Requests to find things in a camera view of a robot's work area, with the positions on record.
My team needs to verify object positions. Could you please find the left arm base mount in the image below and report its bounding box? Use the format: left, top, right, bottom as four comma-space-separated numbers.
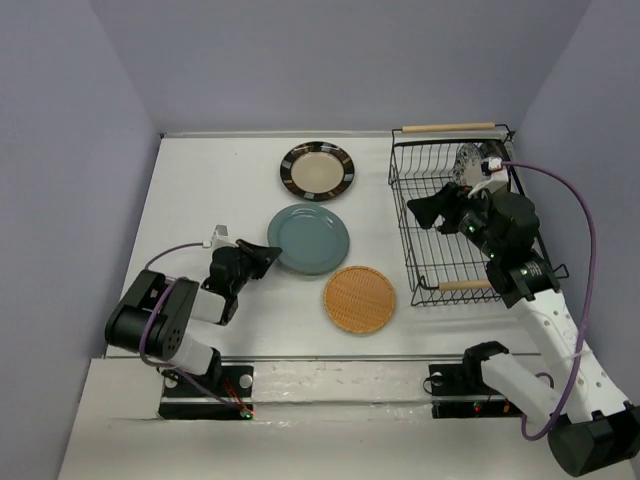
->
158, 364, 254, 421

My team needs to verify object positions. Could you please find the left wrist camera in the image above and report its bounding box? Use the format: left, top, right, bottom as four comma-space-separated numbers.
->
202, 225, 236, 250

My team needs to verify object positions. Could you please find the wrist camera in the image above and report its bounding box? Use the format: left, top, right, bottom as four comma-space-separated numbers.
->
202, 225, 236, 250
468, 157, 509, 199

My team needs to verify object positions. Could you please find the black wire dish rack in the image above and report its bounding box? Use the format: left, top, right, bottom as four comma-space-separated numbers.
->
388, 127, 560, 306

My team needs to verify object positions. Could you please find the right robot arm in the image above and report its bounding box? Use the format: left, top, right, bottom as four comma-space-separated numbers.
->
407, 182, 639, 477

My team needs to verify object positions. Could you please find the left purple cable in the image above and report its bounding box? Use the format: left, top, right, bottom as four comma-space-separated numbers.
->
138, 241, 251, 417

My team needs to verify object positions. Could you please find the blue floral white plate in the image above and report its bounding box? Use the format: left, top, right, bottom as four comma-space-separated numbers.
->
451, 143, 484, 187

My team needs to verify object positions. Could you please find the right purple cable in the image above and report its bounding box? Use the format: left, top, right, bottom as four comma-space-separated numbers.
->
502, 159, 597, 442

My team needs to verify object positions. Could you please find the woven bamboo plate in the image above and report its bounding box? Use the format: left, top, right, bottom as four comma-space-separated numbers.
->
323, 266, 396, 335

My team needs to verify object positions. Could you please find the teal ceramic plate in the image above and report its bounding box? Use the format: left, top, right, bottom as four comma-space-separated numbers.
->
267, 204, 350, 276

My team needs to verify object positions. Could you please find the dark striped plate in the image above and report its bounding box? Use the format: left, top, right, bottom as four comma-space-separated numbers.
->
480, 139, 509, 161
279, 141, 356, 202

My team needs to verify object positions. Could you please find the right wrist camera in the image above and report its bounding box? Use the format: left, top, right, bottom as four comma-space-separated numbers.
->
468, 157, 509, 199

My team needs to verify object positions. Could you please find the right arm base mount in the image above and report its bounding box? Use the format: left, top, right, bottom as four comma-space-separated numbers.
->
423, 363, 522, 419

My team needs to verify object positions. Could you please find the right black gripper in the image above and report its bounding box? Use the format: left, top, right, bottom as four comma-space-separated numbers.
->
405, 182, 505, 259

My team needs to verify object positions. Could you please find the purple cable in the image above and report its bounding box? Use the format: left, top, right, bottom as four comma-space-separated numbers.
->
138, 241, 251, 417
502, 159, 597, 442

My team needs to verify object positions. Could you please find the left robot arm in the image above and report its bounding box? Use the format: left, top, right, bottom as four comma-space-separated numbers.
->
104, 238, 282, 395

